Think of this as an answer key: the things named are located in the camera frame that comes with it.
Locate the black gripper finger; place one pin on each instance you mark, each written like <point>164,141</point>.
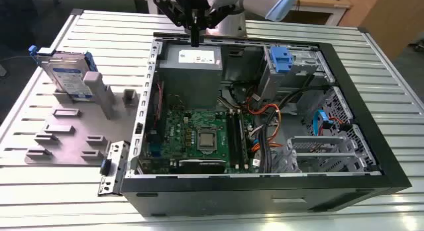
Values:
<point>172,15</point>
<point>214,20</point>

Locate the hard disk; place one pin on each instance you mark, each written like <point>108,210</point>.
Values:
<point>70,82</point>

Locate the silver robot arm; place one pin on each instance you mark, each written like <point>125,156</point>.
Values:
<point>232,24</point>

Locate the metal disk bay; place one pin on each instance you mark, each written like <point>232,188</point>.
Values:
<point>317,155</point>

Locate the blue plastic drive latch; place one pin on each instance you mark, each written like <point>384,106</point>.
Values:
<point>280,58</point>

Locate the grey power supply unit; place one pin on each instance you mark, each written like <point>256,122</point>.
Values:
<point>188,87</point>

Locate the metal optical drive cage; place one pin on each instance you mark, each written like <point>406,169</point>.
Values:
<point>288,82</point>

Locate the wooden desk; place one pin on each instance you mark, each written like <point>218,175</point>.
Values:
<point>330,2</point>

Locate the silver CPU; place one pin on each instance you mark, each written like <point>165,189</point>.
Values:
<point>206,139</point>

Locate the black RAM slot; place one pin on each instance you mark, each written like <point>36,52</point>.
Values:
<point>242,141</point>
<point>233,139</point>

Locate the green motherboard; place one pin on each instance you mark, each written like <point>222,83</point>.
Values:
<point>174,141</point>

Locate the CPU socket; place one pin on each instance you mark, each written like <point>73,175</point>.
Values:
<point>198,147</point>

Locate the grey parts rack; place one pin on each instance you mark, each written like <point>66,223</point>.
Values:
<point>76,121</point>

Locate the black graphics card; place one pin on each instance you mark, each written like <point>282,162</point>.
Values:
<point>198,165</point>

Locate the black chair base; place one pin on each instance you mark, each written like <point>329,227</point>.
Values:
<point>418,44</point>

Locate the black PC case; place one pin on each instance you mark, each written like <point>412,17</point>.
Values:
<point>232,198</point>

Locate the white frame table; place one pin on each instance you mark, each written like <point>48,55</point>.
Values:
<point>152,6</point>

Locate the metal card retainer bracket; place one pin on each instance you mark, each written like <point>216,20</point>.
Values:
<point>117,147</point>

